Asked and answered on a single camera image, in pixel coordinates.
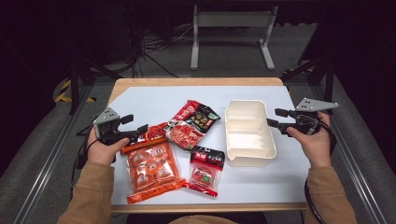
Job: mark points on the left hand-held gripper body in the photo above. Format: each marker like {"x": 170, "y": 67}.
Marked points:
{"x": 107, "y": 127}

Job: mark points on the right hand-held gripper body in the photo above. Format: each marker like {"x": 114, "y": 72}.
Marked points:
{"x": 306, "y": 119}

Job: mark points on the white plastic divided container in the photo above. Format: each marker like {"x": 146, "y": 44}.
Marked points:
{"x": 249, "y": 137}

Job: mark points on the large orange seasoning packet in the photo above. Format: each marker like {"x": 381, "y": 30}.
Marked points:
{"x": 152, "y": 168}

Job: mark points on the red and black sauce packet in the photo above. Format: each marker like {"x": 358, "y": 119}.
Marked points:
{"x": 190, "y": 127}

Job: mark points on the person's left hand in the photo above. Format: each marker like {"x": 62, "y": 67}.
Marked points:
{"x": 101, "y": 152}

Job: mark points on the person's right hand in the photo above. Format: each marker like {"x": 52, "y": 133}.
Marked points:
{"x": 316, "y": 146}

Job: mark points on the white table mat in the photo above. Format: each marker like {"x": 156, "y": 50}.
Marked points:
{"x": 174, "y": 96}

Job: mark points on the black tripod stand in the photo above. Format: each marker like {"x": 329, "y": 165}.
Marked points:
{"x": 327, "y": 74}
{"x": 74, "y": 81}

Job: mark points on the yellow black hazard tape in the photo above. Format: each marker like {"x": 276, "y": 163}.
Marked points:
{"x": 63, "y": 90}

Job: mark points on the wooden table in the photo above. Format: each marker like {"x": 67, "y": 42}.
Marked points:
{"x": 186, "y": 81}

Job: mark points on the small red black packet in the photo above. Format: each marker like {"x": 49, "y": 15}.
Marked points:
{"x": 205, "y": 174}

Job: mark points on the white metal stand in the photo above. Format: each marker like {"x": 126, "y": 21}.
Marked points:
{"x": 233, "y": 19}

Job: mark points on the aluminium rail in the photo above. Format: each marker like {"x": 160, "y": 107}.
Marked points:
{"x": 46, "y": 174}
{"x": 358, "y": 174}

